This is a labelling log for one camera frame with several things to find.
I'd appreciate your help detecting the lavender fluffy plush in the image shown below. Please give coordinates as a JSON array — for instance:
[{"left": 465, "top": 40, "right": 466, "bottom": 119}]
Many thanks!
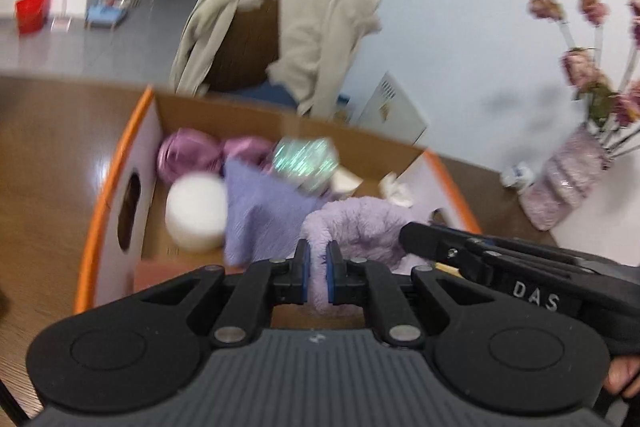
[{"left": 301, "top": 196, "right": 436, "bottom": 313}]

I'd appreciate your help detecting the small white bottle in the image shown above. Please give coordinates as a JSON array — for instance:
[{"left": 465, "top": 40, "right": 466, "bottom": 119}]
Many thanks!
[{"left": 500, "top": 161, "right": 536, "bottom": 190}]

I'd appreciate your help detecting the white crumpled tissue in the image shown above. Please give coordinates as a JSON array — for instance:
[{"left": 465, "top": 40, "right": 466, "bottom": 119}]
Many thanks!
[{"left": 379, "top": 173, "right": 416, "bottom": 208}]

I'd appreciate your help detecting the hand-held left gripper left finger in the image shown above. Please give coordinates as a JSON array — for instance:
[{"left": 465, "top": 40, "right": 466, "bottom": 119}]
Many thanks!
[{"left": 134, "top": 238, "right": 312, "bottom": 349}]

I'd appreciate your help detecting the white wall heater panel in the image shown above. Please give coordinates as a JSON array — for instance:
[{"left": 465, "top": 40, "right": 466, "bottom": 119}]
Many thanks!
[{"left": 356, "top": 72, "right": 430, "bottom": 146}]

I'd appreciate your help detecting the bunch of pink artificial flowers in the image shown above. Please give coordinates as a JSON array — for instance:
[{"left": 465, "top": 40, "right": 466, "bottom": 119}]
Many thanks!
[{"left": 527, "top": 0, "right": 640, "bottom": 158}]

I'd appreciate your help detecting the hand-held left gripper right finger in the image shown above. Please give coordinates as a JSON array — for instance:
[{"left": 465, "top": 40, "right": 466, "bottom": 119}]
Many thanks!
[{"left": 326, "top": 242, "right": 501, "bottom": 349}]

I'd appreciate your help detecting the beige coat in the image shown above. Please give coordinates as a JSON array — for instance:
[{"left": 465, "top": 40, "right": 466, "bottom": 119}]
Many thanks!
[{"left": 169, "top": 0, "right": 382, "bottom": 116}]

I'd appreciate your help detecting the brown chair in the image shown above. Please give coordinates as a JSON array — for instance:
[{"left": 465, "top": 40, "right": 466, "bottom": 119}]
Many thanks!
[{"left": 204, "top": 0, "right": 351, "bottom": 118}]

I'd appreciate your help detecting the lavender knitted cloth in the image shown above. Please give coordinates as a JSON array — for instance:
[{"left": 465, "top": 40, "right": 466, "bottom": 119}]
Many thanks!
[{"left": 222, "top": 157, "right": 332, "bottom": 267}]

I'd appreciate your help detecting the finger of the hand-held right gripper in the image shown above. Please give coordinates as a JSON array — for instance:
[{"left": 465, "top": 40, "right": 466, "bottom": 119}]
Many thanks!
[
  {"left": 399, "top": 222, "right": 584, "bottom": 316},
  {"left": 431, "top": 223, "right": 617, "bottom": 276}
]

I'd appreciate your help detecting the iridescent teal yarn ball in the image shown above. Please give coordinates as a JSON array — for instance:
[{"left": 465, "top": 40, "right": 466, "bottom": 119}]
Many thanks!
[{"left": 272, "top": 137, "right": 340, "bottom": 196}]

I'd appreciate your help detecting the blue pet bowl stand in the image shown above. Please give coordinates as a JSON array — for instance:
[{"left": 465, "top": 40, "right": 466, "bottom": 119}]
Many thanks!
[{"left": 84, "top": 0, "right": 134, "bottom": 30}]

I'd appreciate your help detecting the white yarn ball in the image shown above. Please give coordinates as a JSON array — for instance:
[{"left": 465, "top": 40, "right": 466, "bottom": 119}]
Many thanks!
[{"left": 165, "top": 173, "right": 231, "bottom": 253}]

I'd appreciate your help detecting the orange cardboard box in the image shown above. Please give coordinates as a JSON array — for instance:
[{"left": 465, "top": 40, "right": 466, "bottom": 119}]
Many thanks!
[{"left": 74, "top": 86, "right": 483, "bottom": 314}]

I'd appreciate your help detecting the pink textured vase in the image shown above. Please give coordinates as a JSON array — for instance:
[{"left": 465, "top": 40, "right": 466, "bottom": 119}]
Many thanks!
[{"left": 517, "top": 124, "right": 614, "bottom": 232}]

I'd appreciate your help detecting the person's right hand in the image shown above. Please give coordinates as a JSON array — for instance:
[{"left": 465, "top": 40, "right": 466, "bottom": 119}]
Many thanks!
[{"left": 602, "top": 353, "right": 640, "bottom": 403}]

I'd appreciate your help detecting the pink yarn ball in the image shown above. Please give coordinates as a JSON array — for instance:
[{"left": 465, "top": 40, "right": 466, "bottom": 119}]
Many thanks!
[
  {"left": 222, "top": 136, "right": 275, "bottom": 170},
  {"left": 156, "top": 129, "right": 226, "bottom": 184}
]

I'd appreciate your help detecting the red bucket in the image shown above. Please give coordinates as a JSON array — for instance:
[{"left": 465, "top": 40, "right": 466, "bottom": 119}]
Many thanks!
[{"left": 14, "top": 0, "right": 51, "bottom": 34}]

